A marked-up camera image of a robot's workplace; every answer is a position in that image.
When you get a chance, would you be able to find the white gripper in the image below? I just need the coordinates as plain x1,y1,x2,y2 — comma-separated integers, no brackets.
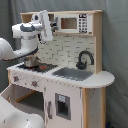
31,10,53,43

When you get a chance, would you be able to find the wooden toy kitchen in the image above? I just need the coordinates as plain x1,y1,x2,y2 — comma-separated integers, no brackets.
7,9,116,128

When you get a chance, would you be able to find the white toy microwave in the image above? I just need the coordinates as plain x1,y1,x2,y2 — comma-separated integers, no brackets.
53,14,93,34

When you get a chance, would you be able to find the small steel pot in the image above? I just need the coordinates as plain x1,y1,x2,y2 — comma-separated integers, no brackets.
23,56,40,67

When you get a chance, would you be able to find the black stovetop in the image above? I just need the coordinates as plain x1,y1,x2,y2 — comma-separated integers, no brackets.
20,63,56,73

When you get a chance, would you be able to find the black toy faucet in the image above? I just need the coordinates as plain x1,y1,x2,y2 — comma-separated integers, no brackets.
76,50,94,70

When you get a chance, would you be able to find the grey toy sink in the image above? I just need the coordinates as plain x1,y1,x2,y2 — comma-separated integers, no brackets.
52,67,92,81

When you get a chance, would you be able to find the red right oven knob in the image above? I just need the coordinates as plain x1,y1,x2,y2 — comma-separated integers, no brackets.
32,81,38,87

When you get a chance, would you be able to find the red oven knob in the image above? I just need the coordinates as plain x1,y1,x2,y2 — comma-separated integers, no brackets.
13,76,19,82
32,81,38,87

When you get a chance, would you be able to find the red left oven knob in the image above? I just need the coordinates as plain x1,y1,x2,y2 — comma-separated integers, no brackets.
13,76,19,82

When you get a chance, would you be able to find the white oven door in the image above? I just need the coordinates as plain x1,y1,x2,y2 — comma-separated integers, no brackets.
0,84,15,104

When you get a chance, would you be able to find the white cabinet door with dispenser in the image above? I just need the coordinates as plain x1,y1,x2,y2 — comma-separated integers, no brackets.
45,87,82,128

